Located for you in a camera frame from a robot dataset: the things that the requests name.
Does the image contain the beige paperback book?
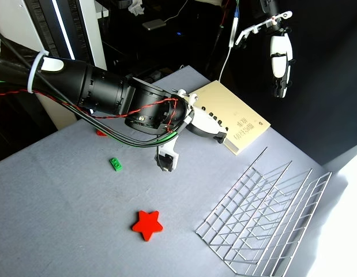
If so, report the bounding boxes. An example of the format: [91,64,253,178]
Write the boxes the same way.
[190,80,272,156]

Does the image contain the black power strip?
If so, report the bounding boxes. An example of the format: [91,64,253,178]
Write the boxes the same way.
[125,69,164,86]

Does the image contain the green toy brick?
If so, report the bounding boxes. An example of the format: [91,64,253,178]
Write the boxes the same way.
[109,157,124,172]

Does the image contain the grey flat power bank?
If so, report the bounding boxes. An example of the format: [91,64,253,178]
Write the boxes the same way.
[142,18,167,31]

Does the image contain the red star block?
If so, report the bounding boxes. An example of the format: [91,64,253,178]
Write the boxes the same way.
[131,210,164,242]

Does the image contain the crumpled white paper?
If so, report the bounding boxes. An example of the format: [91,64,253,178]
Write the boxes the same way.
[128,0,145,17]

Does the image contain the grey table cloth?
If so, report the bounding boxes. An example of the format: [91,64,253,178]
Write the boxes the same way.
[0,65,349,277]

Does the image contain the wire dish rack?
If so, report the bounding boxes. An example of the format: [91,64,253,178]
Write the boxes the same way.
[194,147,332,277]

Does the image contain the white cable with blue plug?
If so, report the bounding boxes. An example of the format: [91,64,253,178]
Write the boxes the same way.
[219,0,241,82]

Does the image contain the thin white cable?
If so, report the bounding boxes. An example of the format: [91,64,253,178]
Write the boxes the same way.
[164,0,187,23]

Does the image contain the white upright frame black strips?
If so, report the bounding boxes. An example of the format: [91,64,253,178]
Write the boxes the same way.
[0,0,107,130]

